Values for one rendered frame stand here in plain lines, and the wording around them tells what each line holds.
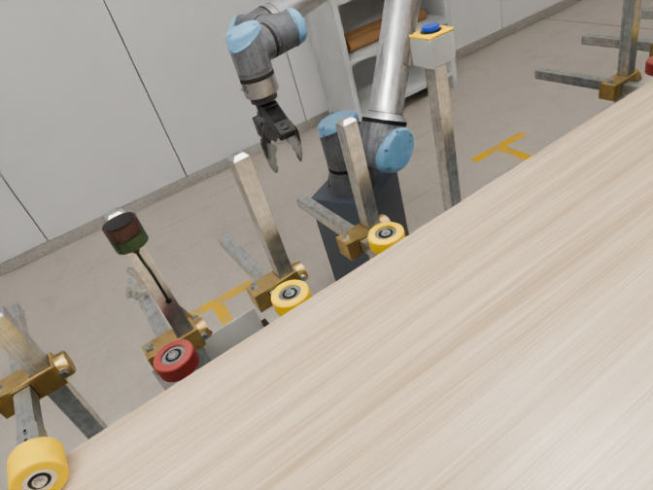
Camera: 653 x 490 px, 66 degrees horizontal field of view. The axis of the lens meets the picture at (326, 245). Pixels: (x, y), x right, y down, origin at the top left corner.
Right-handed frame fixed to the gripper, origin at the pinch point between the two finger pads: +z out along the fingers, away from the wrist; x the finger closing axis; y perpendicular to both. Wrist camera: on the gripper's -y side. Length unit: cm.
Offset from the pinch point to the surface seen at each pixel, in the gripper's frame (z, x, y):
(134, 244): -20, 43, -41
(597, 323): 4, -12, -87
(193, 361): 5, 45, -47
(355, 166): -8.4, -4.5, -32.0
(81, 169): 51, 64, 224
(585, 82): 13, -99, -14
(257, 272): 8.5, 23.9, -26.1
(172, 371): 4, 49, -48
